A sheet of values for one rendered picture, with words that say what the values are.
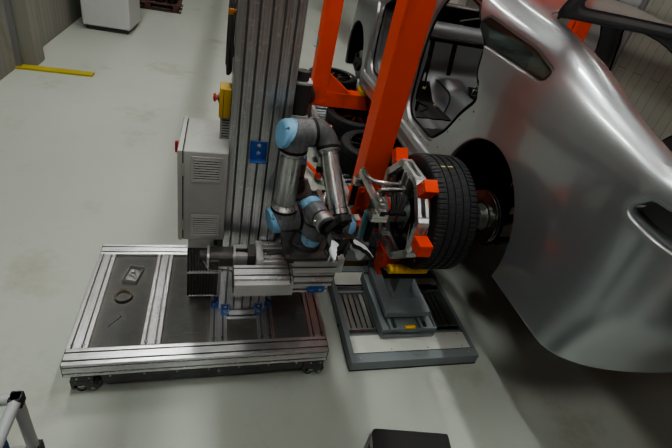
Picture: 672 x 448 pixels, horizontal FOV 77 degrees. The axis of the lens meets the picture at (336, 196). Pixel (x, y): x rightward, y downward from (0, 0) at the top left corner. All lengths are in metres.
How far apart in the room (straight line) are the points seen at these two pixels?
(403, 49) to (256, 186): 1.10
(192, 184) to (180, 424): 1.16
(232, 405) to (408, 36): 2.12
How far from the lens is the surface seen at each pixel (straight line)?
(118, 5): 8.06
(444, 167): 2.29
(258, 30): 1.73
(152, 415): 2.45
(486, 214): 2.59
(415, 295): 2.87
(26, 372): 2.72
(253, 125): 1.84
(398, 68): 2.47
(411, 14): 2.42
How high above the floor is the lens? 2.10
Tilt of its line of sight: 32 degrees down
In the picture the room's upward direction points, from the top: 13 degrees clockwise
